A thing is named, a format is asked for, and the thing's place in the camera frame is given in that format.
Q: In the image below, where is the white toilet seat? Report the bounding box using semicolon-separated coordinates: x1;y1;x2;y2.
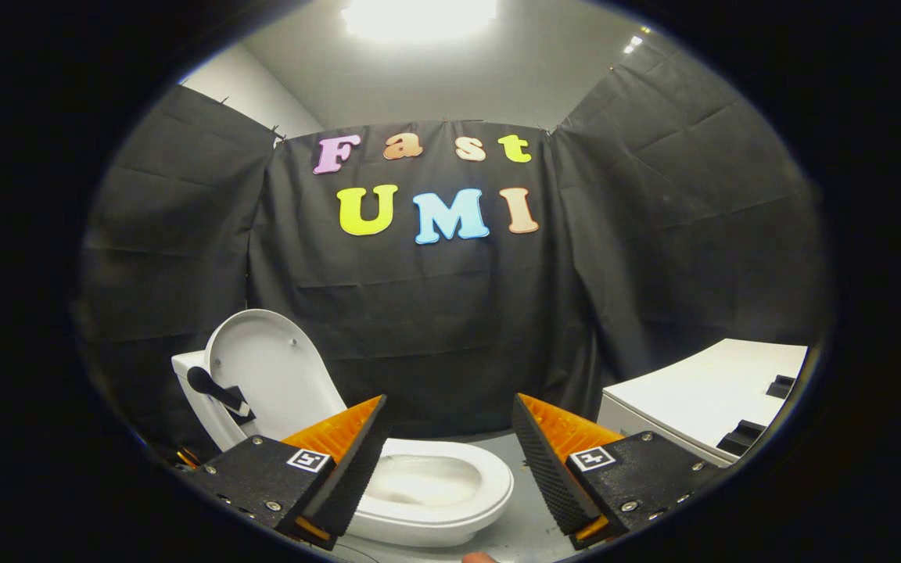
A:
353;438;515;526

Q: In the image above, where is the black knobbed lever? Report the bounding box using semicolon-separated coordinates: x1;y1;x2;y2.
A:
187;366;257;425

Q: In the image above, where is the grey cabinet with white top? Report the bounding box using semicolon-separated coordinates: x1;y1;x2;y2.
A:
598;338;809;468

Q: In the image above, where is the white ceramic toilet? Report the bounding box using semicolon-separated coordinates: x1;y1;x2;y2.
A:
171;350;515;548

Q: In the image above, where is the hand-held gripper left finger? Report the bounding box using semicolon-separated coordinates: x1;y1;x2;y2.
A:
185;395;389;552

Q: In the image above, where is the black backdrop cloth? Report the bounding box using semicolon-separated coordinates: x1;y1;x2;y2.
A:
79;31;831;462

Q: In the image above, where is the white toilet lid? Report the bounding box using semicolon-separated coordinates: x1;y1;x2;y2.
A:
204;309;348;443

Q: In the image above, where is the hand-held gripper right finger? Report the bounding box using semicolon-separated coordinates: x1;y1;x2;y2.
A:
512;393;721;550

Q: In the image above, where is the bright ceiling light panel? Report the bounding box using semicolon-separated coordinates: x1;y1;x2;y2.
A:
341;0;498;40

